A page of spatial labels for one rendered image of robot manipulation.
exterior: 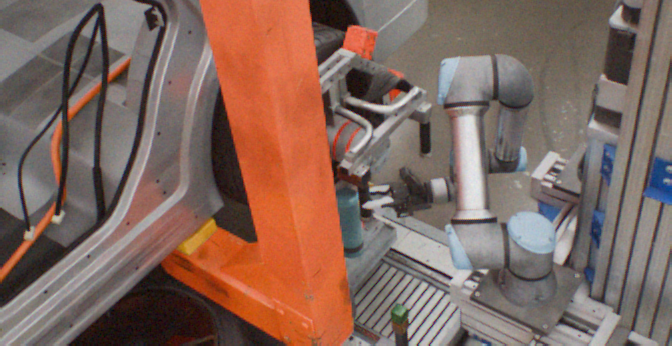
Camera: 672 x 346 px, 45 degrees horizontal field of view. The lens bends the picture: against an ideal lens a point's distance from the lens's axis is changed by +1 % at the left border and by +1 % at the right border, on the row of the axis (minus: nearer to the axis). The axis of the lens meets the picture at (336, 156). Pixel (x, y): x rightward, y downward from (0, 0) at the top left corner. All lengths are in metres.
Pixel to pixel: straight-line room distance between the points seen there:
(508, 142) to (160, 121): 0.97
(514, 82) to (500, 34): 2.54
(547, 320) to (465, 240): 0.31
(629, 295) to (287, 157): 0.99
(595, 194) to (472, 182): 0.32
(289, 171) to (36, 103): 1.19
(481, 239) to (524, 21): 2.80
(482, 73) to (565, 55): 2.43
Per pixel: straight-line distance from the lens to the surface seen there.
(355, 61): 2.51
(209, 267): 2.53
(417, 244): 3.29
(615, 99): 1.98
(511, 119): 2.18
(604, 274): 2.25
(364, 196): 2.39
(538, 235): 2.03
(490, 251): 2.02
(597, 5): 4.87
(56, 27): 3.12
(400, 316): 2.34
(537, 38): 4.56
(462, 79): 2.03
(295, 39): 1.71
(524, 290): 2.13
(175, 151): 2.37
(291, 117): 1.78
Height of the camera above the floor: 2.53
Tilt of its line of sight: 42 degrees down
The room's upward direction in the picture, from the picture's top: 8 degrees counter-clockwise
